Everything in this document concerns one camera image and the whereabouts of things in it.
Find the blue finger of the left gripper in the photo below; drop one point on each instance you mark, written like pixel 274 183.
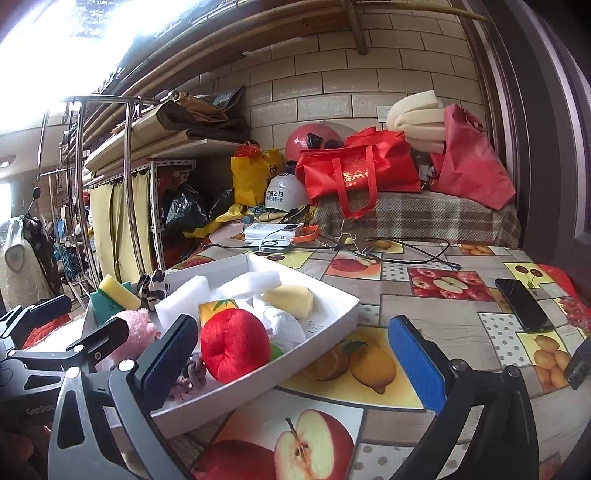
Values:
pixel 86 353
pixel 18 323

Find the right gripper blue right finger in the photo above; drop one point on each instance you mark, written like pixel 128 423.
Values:
pixel 504 444

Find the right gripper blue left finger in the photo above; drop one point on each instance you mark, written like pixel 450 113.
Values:
pixel 82 445

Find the yellow green sponge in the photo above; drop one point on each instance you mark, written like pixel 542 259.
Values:
pixel 111 298

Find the white foam block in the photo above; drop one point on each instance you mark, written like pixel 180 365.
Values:
pixel 185 300

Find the red plush apple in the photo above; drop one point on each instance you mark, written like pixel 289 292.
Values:
pixel 233 344

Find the purple blue braided scrunchie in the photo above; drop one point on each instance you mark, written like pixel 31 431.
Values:
pixel 191 378

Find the pink fluffy plush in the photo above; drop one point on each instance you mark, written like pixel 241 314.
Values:
pixel 142 332

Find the yellow curtain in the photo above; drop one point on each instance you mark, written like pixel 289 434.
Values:
pixel 112 235

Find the black white patterned scrunchie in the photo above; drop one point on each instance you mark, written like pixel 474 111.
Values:
pixel 152 289

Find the black power adapter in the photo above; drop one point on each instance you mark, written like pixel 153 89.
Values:
pixel 579 366

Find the black smartphone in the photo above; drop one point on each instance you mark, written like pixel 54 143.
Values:
pixel 526 309

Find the black plastic bag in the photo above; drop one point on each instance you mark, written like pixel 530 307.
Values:
pixel 189 210

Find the metal shelving rack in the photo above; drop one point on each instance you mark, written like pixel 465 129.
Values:
pixel 150 127

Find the white shallow cardboard tray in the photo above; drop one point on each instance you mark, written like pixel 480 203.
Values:
pixel 240 278

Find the white power strip box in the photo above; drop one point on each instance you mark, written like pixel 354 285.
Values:
pixel 271 235

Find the yellow shopping bag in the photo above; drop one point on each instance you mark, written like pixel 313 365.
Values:
pixel 252 168

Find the plaid covered bench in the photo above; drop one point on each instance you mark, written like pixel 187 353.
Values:
pixel 426 215

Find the white safety helmet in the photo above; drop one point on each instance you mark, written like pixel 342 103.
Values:
pixel 285 193

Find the red fabric bag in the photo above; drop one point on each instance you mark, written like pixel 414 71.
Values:
pixel 469 167

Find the pink red helmet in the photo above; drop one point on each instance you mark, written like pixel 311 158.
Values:
pixel 311 136

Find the red tote bag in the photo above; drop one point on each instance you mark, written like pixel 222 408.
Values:
pixel 371 161

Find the cream foam roll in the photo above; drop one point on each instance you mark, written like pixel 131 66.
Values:
pixel 420 117

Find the brown wooden door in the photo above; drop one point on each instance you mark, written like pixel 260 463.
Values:
pixel 548 66

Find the orange handled tool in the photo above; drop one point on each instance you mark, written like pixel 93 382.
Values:
pixel 306 234

